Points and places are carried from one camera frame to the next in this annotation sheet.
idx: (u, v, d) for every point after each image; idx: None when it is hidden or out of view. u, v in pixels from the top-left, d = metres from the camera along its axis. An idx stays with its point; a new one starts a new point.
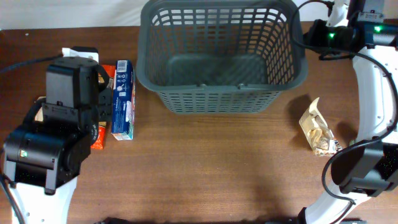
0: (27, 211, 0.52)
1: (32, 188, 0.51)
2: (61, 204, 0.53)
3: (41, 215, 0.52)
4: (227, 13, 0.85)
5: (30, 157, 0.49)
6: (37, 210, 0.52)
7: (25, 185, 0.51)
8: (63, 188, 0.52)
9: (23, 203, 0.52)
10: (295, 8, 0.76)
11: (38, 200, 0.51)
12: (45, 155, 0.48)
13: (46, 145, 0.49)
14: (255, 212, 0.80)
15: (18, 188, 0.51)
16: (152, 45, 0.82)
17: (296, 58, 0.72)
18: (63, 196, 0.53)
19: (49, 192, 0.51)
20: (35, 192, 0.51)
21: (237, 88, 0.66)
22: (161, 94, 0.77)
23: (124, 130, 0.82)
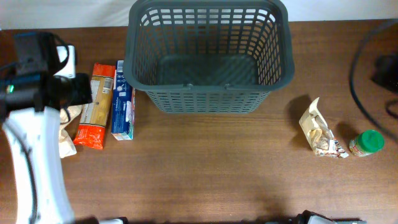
0: (24, 134, 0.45)
1: (25, 112, 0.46)
2: (51, 129, 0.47)
3: (35, 134, 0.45)
4: (216, 13, 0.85)
5: (16, 94, 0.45)
6: (32, 128, 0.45)
7: (20, 112, 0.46)
8: (52, 114, 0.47)
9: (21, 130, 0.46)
10: (283, 8, 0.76)
11: (30, 123, 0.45)
12: (27, 89, 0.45)
13: (27, 80, 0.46)
14: (255, 211, 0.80)
15: (14, 116, 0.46)
16: (140, 45, 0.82)
17: (285, 59, 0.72)
18: (53, 122, 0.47)
19: (38, 112, 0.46)
20: (27, 117, 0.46)
21: (224, 88, 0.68)
22: (150, 94, 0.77)
23: (124, 130, 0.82)
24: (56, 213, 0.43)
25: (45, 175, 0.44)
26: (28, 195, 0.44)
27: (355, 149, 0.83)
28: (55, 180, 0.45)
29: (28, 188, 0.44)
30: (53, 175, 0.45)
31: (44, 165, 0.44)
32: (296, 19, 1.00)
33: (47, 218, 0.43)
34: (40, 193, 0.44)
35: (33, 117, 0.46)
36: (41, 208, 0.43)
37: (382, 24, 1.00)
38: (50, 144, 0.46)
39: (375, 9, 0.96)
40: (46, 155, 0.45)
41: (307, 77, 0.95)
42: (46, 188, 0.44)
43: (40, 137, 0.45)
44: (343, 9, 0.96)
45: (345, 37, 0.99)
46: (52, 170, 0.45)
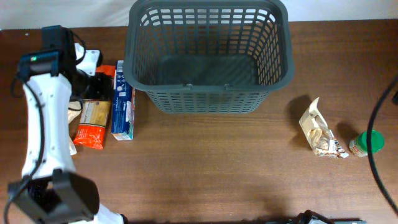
0: (40, 93, 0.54)
1: (42, 78, 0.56)
2: (63, 93, 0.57)
3: (48, 94, 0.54)
4: (216, 13, 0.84)
5: (38, 63, 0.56)
6: (46, 89, 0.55)
7: (40, 76, 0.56)
8: (64, 80, 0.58)
9: (38, 89, 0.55)
10: (284, 9, 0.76)
11: (47, 84, 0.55)
12: (48, 58, 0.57)
13: (47, 54, 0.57)
14: (255, 211, 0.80)
15: (33, 78, 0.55)
16: (140, 45, 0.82)
17: (285, 60, 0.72)
18: (64, 86, 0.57)
19: (53, 77, 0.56)
20: (45, 80, 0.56)
21: (224, 88, 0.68)
22: (150, 94, 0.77)
23: (124, 130, 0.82)
24: (59, 160, 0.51)
25: (54, 128, 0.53)
26: (36, 144, 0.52)
27: (355, 149, 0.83)
28: (60, 135, 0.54)
29: (37, 137, 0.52)
30: (60, 131, 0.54)
31: (53, 120, 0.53)
32: (296, 19, 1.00)
33: (50, 163, 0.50)
34: (47, 142, 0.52)
35: (50, 79, 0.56)
36: (48, 155, 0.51)
37: (383, 24, 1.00)
38: (59, 104, 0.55)
39: (376, 9, 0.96)
40: (56, 113, 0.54)
41: (307, 77, 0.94)
42: (53, 138, 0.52)
43: (52, 96, 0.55)
44: (343, 9, 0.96)
45: (345, 37, 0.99)
46: (60, 123, 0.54)
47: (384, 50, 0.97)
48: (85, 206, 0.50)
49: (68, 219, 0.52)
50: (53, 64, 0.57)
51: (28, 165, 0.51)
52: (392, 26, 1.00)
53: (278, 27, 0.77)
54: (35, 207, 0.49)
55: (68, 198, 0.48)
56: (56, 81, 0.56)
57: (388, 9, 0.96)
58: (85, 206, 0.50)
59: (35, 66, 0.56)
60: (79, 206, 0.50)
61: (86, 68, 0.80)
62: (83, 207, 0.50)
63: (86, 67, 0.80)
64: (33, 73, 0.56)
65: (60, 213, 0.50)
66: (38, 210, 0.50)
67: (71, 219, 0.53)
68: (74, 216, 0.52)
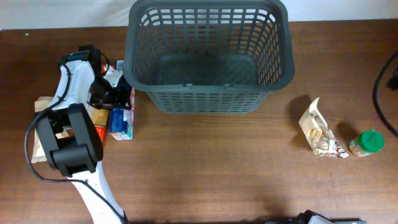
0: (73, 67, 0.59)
1: (77, 60, 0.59)
2: (87, 73, 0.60)
3: (78, 66, 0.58)
4: (216, 13, 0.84)
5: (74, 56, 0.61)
6: (78, 64, 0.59)
7: (74, 60, 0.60)
8: (90, 69, 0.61)
9: (70, 66, 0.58)
10: (284, 9, 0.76)
11: (78, 65, 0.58)
12: (82, 51, 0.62)
13: (78, 55, 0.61)
14: (255, 212, 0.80)
15: (69, 61, 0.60)
16: (141, 45, 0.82)
17: (285, 60, 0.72)
18: (89, 71, 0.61)
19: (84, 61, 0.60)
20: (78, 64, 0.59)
21: (224, 88, 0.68)
22: (150, 94, 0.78)
23: (122, 129, 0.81)
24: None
25: (77, 86, 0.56)
26: (61, 91, 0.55)
27: (355, 149, 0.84)
28: (80, 94, 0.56)
29: (62, 89, 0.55)
30: (80, 91, 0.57)
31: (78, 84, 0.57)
32: (296, 19, 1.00)
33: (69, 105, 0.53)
34: (69, 91, 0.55)
35: (81, 62, 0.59)
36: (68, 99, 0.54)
37: (382, 24, 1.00)
38: (83, 79, 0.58)
39: (375, 9, 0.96)
40: (81, 79, 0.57)
41: (307, 76, 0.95)
42: (74, 91, 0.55)
43: (81, 71, 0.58)
44: (343, 9, 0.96)
45: (345, 37, 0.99)
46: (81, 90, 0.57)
47: (384, 50, 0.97)
48: (92, 144, 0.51)
49: (73, 164, 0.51)
50: (84, 56, 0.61)
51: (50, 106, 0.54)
52: (392, 25, 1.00)
53: (278, 27, 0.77)
54: (50, 140, 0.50)
55: (78, 128, 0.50)
56: (83, 68, 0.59)
57: (388, 9, 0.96)
58: (92, 144, 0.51)
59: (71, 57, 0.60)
60: (86, 140, 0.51)
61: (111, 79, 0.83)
62: (89, 144, 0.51)
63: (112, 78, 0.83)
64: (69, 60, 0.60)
65: (66, 152, 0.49)
66: (51, 144, 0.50)
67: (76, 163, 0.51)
68: (80, 161, 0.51)
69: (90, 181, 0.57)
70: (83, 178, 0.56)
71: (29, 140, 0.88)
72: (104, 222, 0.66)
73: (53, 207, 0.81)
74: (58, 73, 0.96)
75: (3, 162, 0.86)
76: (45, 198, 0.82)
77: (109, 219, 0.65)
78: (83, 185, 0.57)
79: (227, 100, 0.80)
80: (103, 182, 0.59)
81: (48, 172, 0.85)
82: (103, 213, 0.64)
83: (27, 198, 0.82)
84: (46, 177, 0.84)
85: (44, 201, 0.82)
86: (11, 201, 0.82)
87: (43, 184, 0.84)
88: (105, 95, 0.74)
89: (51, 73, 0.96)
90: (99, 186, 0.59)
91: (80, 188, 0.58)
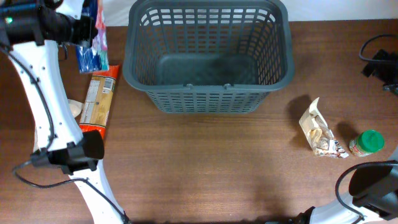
0: (28, 65, 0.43)
1: (25, 43, 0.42)
2: (52, 57, 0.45)
3: (39, 63, 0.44)
4: (216, 13, 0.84)
5: (17, 24, 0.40)
6: (35, 57, 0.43)
7: (22, 43, 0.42)
8: (52, 44, 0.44)
9: (23, 56, 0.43)
10: (284, 9, 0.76)
11: (33, 54, 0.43)
12: (25, 18, 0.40)
13: (20, 12, 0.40)
14: (255, 212, 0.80)
15: (17, 48, 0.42)
16: (140, 45, 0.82)
17: (285, 59, 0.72)
18: (52, 50, 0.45)
19: (40, 45, 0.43)
20: (33, 51, 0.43)
21: (224, 88, 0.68)
22: (150, 94, 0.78)
23: (94, 65, 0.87)
24: (72, 132, 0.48)
25: (55, 98, 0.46)
26: (43, 119, 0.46)
27: (355, 149, 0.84)
28: (64, 105, 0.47)
29: (43, 114, 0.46)
30: (61, 99, 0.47)
31: (56, 99, 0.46)
32: (296, 19, 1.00)
33: (64, 138, 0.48)
34: (54, 117, 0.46)
35: (36, 48, 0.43)
36: (58, 130, 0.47)
37: (383, 23, 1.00)
38: (55, 75, 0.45)
39: (375, 9, 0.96)
40: (55, 80, 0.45)
41: (307, 76, 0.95)
42: (59, 112, 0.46)
43: (45, 68, 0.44)
44: (343, 9, 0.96)
45: (345, 37, 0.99)
46: (60, 94, 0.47)
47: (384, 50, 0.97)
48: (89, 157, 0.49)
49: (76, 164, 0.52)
50: (35, 23, 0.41)
51: (42, 142, 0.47)
52: (392, 25, 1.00)
53: (278, 27, 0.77)
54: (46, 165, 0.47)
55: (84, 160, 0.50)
56: (37, 30, 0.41)
57: (388, 9, 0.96)
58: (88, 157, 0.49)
59: (7, 28, 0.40)
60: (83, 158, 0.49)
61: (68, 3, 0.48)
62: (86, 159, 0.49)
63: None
64: (10, 37, 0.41)
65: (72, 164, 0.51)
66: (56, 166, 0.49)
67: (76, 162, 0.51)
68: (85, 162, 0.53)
69: (91, 179, 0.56)
70: (84, 177, 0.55)
71: (28, 141, 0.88)
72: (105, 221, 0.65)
73: (53, 207, 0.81)
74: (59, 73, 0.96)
75: (2, 162, 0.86)
76: (45, 198, 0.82)
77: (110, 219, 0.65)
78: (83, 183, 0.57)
79: (226, 100, 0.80)
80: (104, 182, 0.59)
81: (48, 172, 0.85)
82: (104, 213, 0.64)
83: (27, 198, 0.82)
84: (45, 177, 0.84)
85: (43, 201, 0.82)
86: (10, 201, 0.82)
87: (42, 184, 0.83)
88: (71, 32, 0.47)
89: None
90: (100, 185, 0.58)
91: (81, 185, 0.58)
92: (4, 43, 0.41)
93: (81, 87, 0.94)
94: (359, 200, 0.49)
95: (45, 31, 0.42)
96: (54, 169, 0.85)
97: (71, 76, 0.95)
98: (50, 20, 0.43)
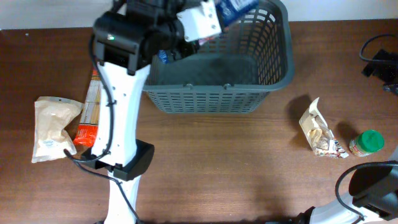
0: (112, 87, 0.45)
1: (116, 68, 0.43)
2: (137, 87, 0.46)
3: (122, 90, 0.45)
4: None
5: (118, 44, 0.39)
6: (119, 83, 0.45)
7: (114, 65, 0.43)
8: (142, 74, 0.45)
9: (109, 76, 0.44)
10: (283, 8, 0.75)
11: (120, 79, 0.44)
12: (129, 42, 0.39)
13: (125, 33, 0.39)
14: (255, 212, 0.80)
15: (107, 66, 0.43)
16: None
17: (285, 60, 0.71)
18: (140, 81, 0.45)
19: (131, 75, 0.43)
20: (121, 76, 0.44)
21: (224, 88, 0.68)
22: (150, 95, 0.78)
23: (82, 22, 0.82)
24: (125, 157, 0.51)
25: (124, 124, 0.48)
26: (106, 134, 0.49)
27: (355, 149, 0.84)
28: (129, 130, 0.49)
29: (107, 130, 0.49)
30: (129, 126, 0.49)
31: (125, 125, 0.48)
32: (296, 19, 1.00)
33: (116, 157, 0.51)
34: (114, 138, 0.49)
35: (125, 76, 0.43)
36: (113, 149, 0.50)
37: (383, 23, 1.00)
38: (132, 105, 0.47)
39: (374, 8, 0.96)
40: (129, 108, 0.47)
41: (307, 76, 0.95)
42: (122, 137, 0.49)
43: (126, 96, 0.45)
44: (342, 9, 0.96)
45: (345, 37, 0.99)
46: (130, 121, 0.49)
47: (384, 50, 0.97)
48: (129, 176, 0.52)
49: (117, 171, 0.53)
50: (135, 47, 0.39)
51: (97, 149, 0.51)
52: (392, 25, 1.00)
53: (278, 27, 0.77)
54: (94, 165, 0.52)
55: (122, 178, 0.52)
56: (135, 58, 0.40)
57: (388, 9, 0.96)
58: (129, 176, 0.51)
59: (108, 46, 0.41)
60: (123, 176, 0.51)
61: (188, 27, 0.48)
62: (125, 178, 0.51)
63: (204, 22, 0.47)
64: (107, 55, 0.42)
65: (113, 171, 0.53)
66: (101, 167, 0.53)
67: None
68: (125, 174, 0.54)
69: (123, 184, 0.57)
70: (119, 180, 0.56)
71: (28, 141, 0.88)
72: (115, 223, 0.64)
73: (53, 207, 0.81)
74: (58, 73, 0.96)
75: (2, 162, 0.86)
76: (45, 198, 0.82)
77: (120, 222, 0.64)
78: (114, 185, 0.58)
79: (227, 100, 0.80)
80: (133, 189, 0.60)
81: (48, 172, 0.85)
82: (118, 215, 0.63)
83: (27, 198, 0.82)
84: (46, 178, 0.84)
85: (43, 201, 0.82)
86: (10, 201, 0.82)
87: (42, 184, 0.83)
88: (176, 37, 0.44)
89: (53, 72, 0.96)
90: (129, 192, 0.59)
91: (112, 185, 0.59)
92: (98, 54, 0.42)
93: (82, 87, 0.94)
94: (359, 201, 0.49)
95: (142, 59, 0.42)
96: (54, 169, 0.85)
97: (71, 77, 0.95)
98: (148, 48, 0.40)
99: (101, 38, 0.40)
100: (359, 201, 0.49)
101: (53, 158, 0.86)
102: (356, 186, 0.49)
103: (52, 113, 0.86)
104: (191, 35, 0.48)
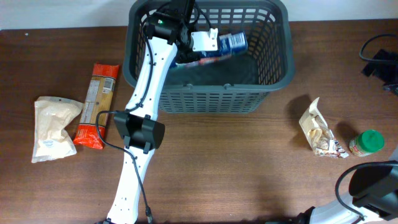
0: (153, 52, 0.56)
1: (160, 39, 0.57)
2: (171, 56, 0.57)
3: (162, 55, 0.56)
4: (216, 14, 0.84)
5: (165, 24, 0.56)
6: (160, 48, 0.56)
7: (158, 38, 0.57)
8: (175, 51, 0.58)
9: (153, 45, 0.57)
10: (284, 8, 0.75)
11: (161, 48, 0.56)
12: (170, 27, 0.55)
13: (170, 18, 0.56)
14: (255, 212, 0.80)
15: (153, 38, 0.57)
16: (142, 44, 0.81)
17: (285, 60, 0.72)
18: (173, 53, 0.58)
19: (170, 44, 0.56)
20: (162, 46, 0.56)
21: (224, 88, 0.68)
22: None
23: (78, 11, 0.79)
24: (154, 111, 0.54)
25: (158, 80, 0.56)
26: (142, 89, 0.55)
27: (355, 149, 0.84)
28: (160, 91, 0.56)
29: (142, 86, 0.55)
30: (161, 86, 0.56)
31: (158, 81, 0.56)
32: (296, 19, 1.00)
33: (147, 112, 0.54)
34: (148, 93, 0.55)
35: (165, 45, 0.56)
36: (145, 104, 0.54)
37: (383, 24, 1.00)
38: (166, 69, 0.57)
39: (375, 9, 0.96)
40: (163, 71, 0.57)
41: (307, 76, 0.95)
42: (155, 93, 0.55)
43: (163, 60, 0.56)
44: (343, 10, 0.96)
45: (345, 37, 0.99)
46: (162, 83, 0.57)
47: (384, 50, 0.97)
48: (153, 132, 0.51)
49: (139, 137, 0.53)
50: (173, 32, 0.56)
51: (129, 104, 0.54)
52: (392, 25, 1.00)
53: (278, 27, 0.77)
54: (119, 124, 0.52)
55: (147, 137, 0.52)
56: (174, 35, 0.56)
57: (388, 9, 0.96)
58: (153, 131, 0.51)
59: (156, 28, 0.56)
60: (150, 127, 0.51)
61: (196, 42, 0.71)
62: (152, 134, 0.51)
63: (209, 42, 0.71)
64: (155, 32, 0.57)
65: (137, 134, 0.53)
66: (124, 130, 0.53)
67: (137, 137, 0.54)
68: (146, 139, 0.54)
69: (138, 159, 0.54)
70: (135, 153, 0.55)
71: (28, 141, 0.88)
72: (119, 213, 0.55)
73: (53, 207, 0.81)
74: (58, 73, 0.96)
75: (2, 162, 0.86)
76: (44, 198, 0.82)
77: (123, 219, 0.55)
78: (129, 162, 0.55)
79: (227, 100, 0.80)
80: (145, 171, 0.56)
81: (48, 172, 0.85)
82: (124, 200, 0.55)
83: (27, 198, 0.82)
84: (46, 178, 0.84)
85: (43, 201, 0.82)
86: (10, 201, 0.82)
87: (42, 184, 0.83)
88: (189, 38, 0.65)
89: (53, 72, 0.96)
90: (142, 172, 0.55)
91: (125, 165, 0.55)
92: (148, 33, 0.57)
93: (82, 88, 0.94)
94: (359, 200, 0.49)
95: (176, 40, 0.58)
96: (54, 169, 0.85)
97: (71, 77, 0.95)
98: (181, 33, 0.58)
99: (153, 20, 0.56)
100: (360, 200, 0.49)
101: (53, 158, 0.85)
102: (356, 185, 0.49)
103: (51, 113, 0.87)
104: (198, 47, 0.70)
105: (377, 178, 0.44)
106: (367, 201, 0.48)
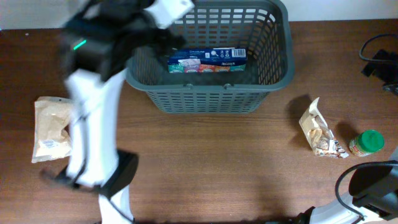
0: (82, 99, 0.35)
1: (84, 74, 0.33)
2: (110, 94, 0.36)
3: (94, 100, 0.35)
4: (216, 14, 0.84)
5: (87, 45, 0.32)
6: (90, 94, 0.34)
7: (82, 73, 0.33)
8: (115, 81, 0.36)
9: (78, 87, 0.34)
10: (284, 8, 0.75)
11: (89, 89, 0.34)
12: (98, 46, 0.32)
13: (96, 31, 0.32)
14: (255, 212, 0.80)
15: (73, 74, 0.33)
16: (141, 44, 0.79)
17: (285, 60, 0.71)
18: (112, 85, 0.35)
19: (102, 84, 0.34)
20: (89, 83, 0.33)
21: (224, 88, 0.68)
22: (150, 95, 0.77)
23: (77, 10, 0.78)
24: (104, 172, 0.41)
25: (99, 140, 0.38)
26: (79, 153, 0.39)
27: (355, 149, 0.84)
28: (102, 147, 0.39)
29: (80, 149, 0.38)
30: (104, 141, 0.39)
31: (99, 140, 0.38)
32: (296, 18, 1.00)
33: (95, 177, 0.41)
34: (89, 155, 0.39)
35: (95, 85, 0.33)
36: (90, 167, 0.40)
37: (382, 23, 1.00)
38: (107, 114, 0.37)
39: (374, 9, 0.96)
40: (102, 119, 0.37)
41: (307, 76, 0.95)
42: (100, 153, 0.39)
43: (100, 106, 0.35)
44: (342, 9, 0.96)
45: (344, 37, 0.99)
46: (106, 132, 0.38)
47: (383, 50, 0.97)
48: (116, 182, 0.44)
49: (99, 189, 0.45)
50: (106, 51, 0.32)
51: (71, 168, 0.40)
52: (392, 25, 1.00)
53: (278, 27, 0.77)
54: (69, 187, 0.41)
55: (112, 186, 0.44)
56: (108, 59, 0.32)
57: (387, 9, 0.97)
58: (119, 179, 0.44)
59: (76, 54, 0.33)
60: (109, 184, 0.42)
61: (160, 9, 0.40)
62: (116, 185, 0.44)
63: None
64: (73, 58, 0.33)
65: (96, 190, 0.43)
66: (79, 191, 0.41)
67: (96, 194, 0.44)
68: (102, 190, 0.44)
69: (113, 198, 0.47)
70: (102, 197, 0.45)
71: (28, 141, 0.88)
72: None
73: (53, 207, 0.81)
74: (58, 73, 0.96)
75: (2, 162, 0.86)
76: (45, 198, 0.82)
77: None
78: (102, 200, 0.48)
79: (227, 100, 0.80)
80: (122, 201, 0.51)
81: (48, 172, 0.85)
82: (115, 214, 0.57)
83: (28, 198, 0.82)
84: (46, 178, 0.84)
85: (43, 201, 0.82)
86: (10, 201, 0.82)
87: (43, 184, 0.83)
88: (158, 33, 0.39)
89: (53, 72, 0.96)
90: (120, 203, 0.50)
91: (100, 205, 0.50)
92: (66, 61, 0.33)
93: None
94: (358, 201, 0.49)
95: (115, 65, 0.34)
96: (54, 169, 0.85)
97: None
98: (123, 47, 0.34)
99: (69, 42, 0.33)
100: (359, 200, 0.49)
101: (53, 158, 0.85)
102: (356, 185, 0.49)
103: (52, 113, 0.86)
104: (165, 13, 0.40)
105: (377, 180, 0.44)
106: (366, 201, 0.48)
